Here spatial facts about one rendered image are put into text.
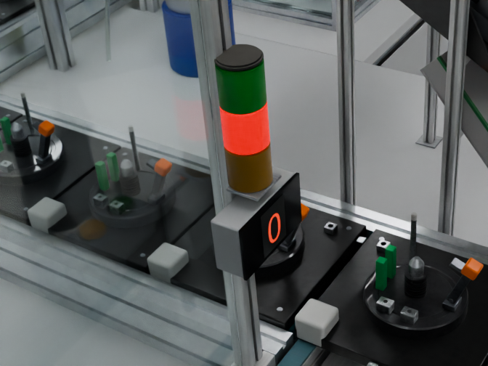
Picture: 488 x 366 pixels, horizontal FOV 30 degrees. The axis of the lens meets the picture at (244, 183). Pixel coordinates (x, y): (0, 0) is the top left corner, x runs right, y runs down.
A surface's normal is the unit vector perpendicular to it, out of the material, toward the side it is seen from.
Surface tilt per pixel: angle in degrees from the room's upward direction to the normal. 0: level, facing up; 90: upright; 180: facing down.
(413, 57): 90
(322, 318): 0
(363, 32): 0
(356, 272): 0
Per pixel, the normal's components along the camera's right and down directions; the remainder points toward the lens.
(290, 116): -0.08, -0.81
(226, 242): -0.55, 0.52
